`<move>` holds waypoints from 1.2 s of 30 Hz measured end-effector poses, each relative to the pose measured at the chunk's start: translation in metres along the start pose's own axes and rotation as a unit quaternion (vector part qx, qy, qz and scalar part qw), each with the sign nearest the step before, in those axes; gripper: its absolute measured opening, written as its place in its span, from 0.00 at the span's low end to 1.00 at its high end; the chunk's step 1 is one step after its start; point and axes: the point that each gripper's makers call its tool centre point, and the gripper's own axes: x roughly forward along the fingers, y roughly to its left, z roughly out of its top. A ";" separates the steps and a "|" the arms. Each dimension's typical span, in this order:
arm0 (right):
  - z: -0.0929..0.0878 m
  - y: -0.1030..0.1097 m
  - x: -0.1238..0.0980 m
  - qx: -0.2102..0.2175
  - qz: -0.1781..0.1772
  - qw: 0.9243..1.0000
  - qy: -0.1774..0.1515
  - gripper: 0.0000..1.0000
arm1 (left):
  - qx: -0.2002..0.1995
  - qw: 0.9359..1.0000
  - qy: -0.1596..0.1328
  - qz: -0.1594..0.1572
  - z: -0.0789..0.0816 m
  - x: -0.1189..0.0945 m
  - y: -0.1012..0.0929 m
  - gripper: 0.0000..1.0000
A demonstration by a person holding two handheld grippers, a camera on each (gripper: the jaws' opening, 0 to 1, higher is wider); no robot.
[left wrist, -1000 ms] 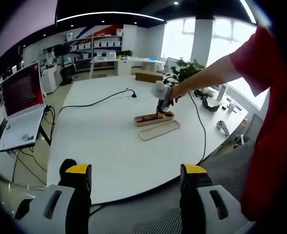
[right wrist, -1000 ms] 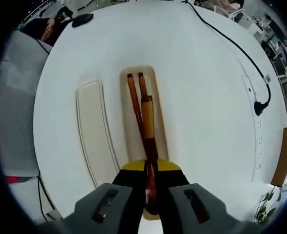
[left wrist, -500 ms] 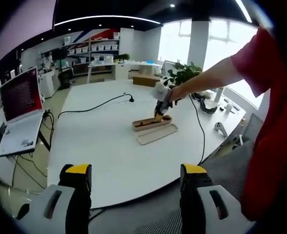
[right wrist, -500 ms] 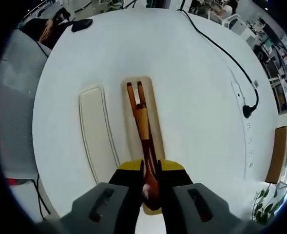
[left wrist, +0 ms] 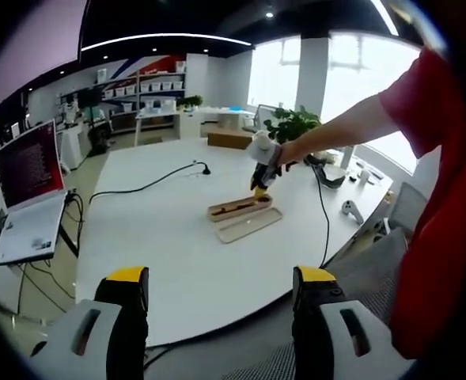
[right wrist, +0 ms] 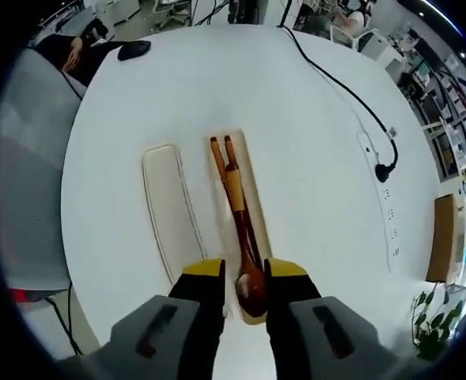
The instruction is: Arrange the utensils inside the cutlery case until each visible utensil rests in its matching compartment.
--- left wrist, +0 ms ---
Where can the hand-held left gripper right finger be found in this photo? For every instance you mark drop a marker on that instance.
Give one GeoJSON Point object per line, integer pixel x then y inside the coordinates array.
{"type": "Point", "coordinates": [311, 324]}

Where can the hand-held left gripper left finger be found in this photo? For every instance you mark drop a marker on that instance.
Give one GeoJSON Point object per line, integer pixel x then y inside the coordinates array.
{"type": "Point", "coordinates": [129, 324]}

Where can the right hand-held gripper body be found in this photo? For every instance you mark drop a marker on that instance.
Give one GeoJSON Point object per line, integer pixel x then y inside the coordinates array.
{"type": "Point", "coordinates": [266, 152]}

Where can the wooden spoon utensil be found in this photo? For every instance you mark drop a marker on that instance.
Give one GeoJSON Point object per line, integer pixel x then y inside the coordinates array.
{"type": "Point", "coordinates": [256, 201]}

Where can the beige cutlery case lid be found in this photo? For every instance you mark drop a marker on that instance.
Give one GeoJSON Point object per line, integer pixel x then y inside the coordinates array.
{"type": "Point", "coordinates": [252, 225]}

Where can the beige cutlery case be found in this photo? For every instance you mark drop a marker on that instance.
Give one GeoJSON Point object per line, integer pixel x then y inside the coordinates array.
{"type": "Point", "coordinates": [217, 215]}

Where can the potted green plant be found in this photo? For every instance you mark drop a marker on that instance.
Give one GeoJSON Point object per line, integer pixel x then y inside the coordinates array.
{"type": "Point", "coordinates": [292, 122]}

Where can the brown cardboard box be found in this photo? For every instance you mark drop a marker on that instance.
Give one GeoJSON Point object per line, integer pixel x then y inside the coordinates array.
{"type": "Point", "coordinates": [228, 138]}

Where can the grey mesh office chair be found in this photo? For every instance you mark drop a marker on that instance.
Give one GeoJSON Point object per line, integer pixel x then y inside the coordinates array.
{"type": "Point", "coordinates": [359, 277]}

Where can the white game controller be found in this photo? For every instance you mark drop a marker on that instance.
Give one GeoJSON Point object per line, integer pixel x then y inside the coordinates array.
{"type": "Point", "coordinates": [351, 210]}

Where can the small potted plant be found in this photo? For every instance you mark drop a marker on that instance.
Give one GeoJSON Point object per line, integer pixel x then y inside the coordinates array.
{"type": "Point", "coordinates": [190, 101]}

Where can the white storage shelving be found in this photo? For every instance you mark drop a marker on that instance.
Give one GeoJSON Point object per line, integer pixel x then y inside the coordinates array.
{"type": "Point", "coordinates": [145, 85]}

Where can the person in red shirt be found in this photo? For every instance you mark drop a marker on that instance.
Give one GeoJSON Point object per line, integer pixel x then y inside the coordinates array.
{"type": "Point", "coordinates": [442, 198]}

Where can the white laptop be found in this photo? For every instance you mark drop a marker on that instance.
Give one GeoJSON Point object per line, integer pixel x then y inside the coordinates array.
{"type": "Point", "coordinates": [31, 170]}

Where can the black screen on stand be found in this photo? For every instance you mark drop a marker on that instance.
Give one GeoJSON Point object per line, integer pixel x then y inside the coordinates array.
{"type": "Point", "coordinates": [90, 99]}

